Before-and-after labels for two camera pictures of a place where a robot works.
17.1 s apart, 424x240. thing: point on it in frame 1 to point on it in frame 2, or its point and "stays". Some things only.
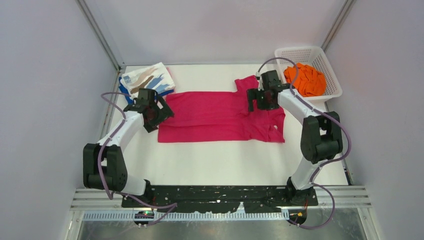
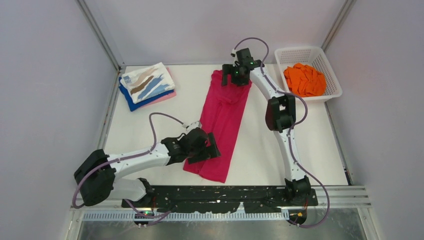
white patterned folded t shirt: (153, 77) stays
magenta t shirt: (220, 117) to (225, 111)
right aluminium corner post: (338, 25) stays
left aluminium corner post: (100, 34) stays
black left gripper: (164, 113) to (210, 152)
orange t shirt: (309, 81) stays
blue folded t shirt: (129, 97) stays
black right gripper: (254, 94) to (228, 69)
